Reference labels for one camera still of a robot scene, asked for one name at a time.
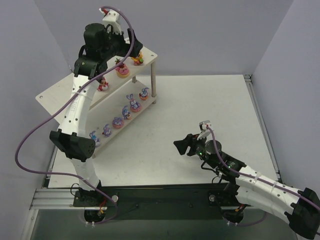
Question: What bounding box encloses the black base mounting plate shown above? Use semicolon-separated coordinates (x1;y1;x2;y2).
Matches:
73;183;241;222

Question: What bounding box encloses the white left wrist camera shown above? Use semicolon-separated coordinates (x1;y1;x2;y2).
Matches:
98;8;123;35

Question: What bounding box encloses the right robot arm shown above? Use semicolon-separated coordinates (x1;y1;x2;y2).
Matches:
173;134;320;240

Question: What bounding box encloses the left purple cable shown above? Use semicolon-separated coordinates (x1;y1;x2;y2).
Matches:
14;6;137;223

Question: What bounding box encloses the aluminium frame rail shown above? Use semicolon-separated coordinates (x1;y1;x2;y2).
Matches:
30;188;74;210

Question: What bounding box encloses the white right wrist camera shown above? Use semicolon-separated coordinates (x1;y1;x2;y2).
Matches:
196;120;212;140

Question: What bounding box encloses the purple bunny with pink base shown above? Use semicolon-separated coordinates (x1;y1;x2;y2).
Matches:
122;105;132;120

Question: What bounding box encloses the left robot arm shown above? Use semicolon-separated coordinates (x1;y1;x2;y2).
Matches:
49;23;143;204

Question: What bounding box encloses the white wooden two-tier shelf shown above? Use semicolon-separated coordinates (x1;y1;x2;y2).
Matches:
35;47;158;158

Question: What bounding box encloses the purple bunny with blue bow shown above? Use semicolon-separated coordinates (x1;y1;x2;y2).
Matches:
89;130;101;148

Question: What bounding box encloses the small purple bunny figure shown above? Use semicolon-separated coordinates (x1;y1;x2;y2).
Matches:
102;123;112;138

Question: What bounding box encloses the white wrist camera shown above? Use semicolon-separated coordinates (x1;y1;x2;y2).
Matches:
98;8;123;35
196;120;212;140

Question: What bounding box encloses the pink bear with strawberry hat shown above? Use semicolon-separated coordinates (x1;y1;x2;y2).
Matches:
97;77;109;92

